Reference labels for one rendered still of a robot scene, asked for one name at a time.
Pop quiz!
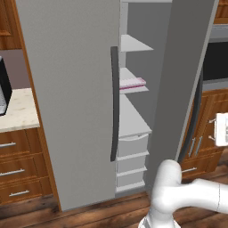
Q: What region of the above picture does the large grey freezer shelf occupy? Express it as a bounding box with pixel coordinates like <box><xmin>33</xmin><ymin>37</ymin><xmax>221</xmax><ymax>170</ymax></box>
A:
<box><xmin>118</xmin><ymin>94</ymin><xmax>153</xmax><ymax>138</ymax></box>

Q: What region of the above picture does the small grey freezer shelf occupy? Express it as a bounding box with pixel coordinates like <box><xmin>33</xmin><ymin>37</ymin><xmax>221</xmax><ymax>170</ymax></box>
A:
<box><xmin>119</xmin><ymin>34</ymin><xmax>155</xmax><ymax>53</ymax></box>

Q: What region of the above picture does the white freezer drawer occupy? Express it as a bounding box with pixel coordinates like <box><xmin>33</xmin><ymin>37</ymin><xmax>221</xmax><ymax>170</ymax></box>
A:
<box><xmin>118</xmin><ymin>133</ymin><xmax>151</xmax><ymax>158</ymax></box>
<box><xmin>116</xmin><ymin>166</ymin><xmax>149</xmax><ymax>189</ymax></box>
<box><xmin>116</xmin><ymin>151</ymin><xmax>151</xmax><ymax>174</ymax></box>

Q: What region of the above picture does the black microwave oven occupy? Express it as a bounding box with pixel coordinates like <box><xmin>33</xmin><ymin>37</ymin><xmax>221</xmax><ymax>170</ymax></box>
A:
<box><xmin>0</xmin><ymin>55</ymin><xmax>13</xmax><ymax>117</ymax></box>

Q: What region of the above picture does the dark closed fridge door handle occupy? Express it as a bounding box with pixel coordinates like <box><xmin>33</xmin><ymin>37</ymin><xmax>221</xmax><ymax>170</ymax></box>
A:
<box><xmin>110</xmin><ymin>45</ymin><xmax>120</xmax><ymax>163</ymax></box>

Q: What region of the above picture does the grey closed fridge door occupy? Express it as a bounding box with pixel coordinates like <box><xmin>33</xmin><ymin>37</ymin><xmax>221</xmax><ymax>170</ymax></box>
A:
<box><xmin>15</xmin><ymin>0</ymin><xmax>121</xmax><ymax>212</ymax></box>

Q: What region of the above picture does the medium grey freezer shelf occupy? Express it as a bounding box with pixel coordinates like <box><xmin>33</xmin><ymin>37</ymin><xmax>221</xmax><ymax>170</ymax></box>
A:
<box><xmin>118</xmin><ymin>67</ymin><xmax>151</xmax><ymax>95</ymax></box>

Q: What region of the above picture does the dark open freezer door handle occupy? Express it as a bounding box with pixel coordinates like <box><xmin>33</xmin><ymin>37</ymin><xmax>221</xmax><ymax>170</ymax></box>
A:
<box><xmin>177</xmin><ymin>67</ymin><xmax>205</xmax><ymax>164</ymax></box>

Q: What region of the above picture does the pink flat box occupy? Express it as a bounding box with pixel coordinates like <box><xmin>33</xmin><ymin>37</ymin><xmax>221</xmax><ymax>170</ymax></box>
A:
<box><xmin>118</xmin><ymin>77</ymin><xmax>147</xmax><ymax>90</ymax></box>

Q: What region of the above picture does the black wall oven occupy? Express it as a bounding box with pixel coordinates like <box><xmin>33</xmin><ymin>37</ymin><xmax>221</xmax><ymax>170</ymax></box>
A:
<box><xmin>202</xmin><ymin>23</ymin><xmax>228</xmax><ymax>92</ymax></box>

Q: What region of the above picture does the grey freezer compartment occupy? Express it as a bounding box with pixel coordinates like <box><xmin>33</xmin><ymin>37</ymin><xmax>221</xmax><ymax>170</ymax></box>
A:
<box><xmin>114</xmin><ymin>0</ymin><xmax>174</xmax><ymax>198</ymax></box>

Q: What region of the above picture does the wooden drawer front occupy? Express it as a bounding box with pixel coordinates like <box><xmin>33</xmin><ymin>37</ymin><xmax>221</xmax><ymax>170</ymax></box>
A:
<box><xmin>0</xmin><ymin>127</ymin><xmax>42</xmax><ymax>161</ymax></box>
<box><xmin>0</xmin><ymin>176</ymin><xmax>53</xmax><ymax>206</ymax></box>
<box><xmin>0</xmin><ymin>152</ymin><xmax>49</xmax><ymax>183</ymax></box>

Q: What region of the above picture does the wooden wall cupboard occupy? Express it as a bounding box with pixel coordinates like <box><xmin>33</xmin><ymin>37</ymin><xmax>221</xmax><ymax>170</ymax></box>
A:
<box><xmin>0</xmin><ymin>0</ymin><xmax>22</xmax><ymax>51</ymax></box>

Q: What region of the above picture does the wooden drawer below oven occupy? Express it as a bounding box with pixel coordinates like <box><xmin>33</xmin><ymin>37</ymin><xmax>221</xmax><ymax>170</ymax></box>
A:
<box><xmin>180</xmin><ymin>151</ymin><xmax>224</xmax><ymax>180</ymax></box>

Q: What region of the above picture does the wooden cupboard door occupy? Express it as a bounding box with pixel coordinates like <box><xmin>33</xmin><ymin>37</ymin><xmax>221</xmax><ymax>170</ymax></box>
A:
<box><xmin>196</xmin><ymin>88</ymin><xmax>228</xmax><ymax>159</ymax></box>
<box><xmin>181</xmin><ymin>94</ymin><xmax>208</xmax><ymax>163</ymax></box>

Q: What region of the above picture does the silver oven drawer handle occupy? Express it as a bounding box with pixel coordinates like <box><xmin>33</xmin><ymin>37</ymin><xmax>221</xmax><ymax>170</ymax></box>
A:
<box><xmin>181</xmin><ymin>167</ymin><xmax>198</xmax><ymax>175</ymax></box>

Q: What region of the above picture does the wooden cupboard above oven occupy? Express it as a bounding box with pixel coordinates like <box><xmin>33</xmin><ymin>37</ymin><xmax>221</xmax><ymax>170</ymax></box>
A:
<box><xmin>213</xmin><ymin>0</ymin><xmax>228</xmax><ymax>26</ymax></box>

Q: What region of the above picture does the silver cupboard door handle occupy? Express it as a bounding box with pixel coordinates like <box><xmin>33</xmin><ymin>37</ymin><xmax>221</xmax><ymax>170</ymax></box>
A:
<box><xmin>193</xmin><ymin>135</ymin><xmax>204</xmax><ymax>158</ymax></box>
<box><xmin>188</xmin><ymin>136</ymin><xmax>197</xmax><ymax>159</ymax></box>

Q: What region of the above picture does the grey open freezer door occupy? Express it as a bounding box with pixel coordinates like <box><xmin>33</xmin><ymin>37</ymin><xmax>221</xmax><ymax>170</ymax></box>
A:
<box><xmin>144</xmin><ymin>0</ymin><xmax>221</xmax><ymax>191</ymax></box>

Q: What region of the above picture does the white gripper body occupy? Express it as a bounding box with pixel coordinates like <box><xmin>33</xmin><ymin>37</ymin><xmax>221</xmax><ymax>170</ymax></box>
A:
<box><xmin>215</xmin><ymin>112</ymin><xmax>228</xmax><ymax>147</ymax></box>

